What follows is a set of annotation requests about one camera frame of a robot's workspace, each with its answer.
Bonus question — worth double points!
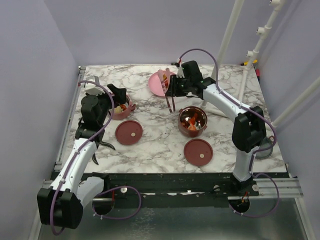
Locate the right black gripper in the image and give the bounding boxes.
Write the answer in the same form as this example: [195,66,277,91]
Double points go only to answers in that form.
[165,75,192,98]

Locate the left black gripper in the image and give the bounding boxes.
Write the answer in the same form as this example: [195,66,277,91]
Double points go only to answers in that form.
[86,83,126,125]

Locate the white steamed bun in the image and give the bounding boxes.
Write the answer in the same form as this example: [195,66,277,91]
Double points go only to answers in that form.
[114,106,123,114]

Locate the pink food tongs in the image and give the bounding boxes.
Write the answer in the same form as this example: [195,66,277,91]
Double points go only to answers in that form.
[157,68,176,113]

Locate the dark red steel lunch pot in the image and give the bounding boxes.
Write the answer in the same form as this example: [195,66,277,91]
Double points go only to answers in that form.
[178,106,208,138]

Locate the pink food plate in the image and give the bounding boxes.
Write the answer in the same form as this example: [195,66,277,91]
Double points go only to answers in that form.
[148,71,174,97]

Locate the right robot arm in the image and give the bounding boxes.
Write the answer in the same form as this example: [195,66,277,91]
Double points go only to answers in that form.
[165,74,266,196]

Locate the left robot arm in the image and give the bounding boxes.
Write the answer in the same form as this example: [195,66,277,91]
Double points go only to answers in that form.
[37,83,127,235]

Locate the pink steel lunch pot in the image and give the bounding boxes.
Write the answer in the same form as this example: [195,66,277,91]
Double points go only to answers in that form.
[112,94,136,120]

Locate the red sausage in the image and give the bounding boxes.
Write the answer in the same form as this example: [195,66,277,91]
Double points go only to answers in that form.
[120,104,127,111]

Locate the dark pink round lid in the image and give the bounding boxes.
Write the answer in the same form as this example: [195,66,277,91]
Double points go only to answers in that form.
[115,120,143,146]

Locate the black pliers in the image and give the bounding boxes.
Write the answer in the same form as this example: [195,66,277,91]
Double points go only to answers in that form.
[91,141,116,165]

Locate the red white shrimp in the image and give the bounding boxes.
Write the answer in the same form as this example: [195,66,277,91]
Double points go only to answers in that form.
[187,121,198,131]

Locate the transparent grey pot lid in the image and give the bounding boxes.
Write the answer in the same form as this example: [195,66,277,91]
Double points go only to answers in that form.
[256,137,273,160]

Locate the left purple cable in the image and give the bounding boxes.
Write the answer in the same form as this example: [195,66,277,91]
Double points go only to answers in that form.
[49,80,142,236]

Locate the purple cable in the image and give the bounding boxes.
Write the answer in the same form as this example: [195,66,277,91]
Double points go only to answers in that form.
[174,48,281,218]
[49,80,142,236]

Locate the aluminium table edge rail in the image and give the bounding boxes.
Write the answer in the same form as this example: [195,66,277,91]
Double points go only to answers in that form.
[53,65,87,170]

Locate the white pipe frame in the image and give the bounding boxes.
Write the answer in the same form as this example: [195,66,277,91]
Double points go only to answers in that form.
[199,0,320,128]

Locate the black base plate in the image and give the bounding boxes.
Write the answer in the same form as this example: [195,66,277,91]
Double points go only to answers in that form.
[49,171,261,208]

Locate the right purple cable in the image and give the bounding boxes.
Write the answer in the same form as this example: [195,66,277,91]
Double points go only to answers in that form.
[174,48,281,218]

